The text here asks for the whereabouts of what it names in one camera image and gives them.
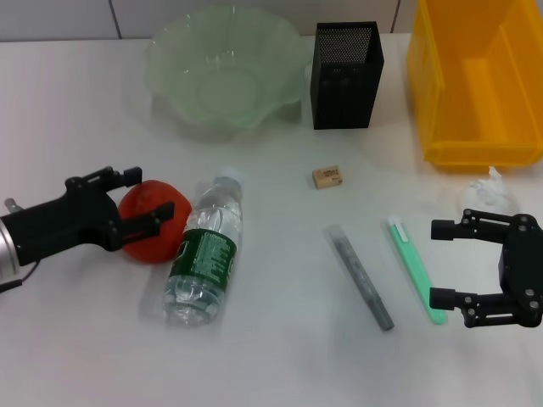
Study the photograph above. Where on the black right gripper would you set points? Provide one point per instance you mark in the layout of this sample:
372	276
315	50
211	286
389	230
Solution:
524	271

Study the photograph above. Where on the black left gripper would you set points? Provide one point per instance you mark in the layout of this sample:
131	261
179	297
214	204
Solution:
63	224

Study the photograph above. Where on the red orange fruit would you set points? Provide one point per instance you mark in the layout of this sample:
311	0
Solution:
163	248

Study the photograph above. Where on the mint green pen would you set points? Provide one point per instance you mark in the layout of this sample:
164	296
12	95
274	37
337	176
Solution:
413	267

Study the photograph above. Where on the white paper ball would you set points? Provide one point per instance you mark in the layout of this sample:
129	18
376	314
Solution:
485	195

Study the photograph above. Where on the clear green-label water bottle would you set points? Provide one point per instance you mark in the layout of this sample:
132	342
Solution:
205	254

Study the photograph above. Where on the grey marker pen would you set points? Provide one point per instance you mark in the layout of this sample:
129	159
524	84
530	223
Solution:
360	277

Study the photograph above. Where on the small tan eraser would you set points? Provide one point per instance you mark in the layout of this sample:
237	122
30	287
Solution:
326	178

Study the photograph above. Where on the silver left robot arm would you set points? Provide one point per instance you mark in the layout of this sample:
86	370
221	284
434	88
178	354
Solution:
7	254

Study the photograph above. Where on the green glass fruit plate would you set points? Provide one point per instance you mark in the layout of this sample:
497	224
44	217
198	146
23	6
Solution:
225	85

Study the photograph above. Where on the black mesh pen holder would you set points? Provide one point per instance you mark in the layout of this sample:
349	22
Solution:
341	93

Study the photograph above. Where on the silver left connector plug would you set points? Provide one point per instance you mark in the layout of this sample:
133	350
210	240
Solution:
12	205

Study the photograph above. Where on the yellow plastic bin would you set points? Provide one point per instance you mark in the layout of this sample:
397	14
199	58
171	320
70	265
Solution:
479	106

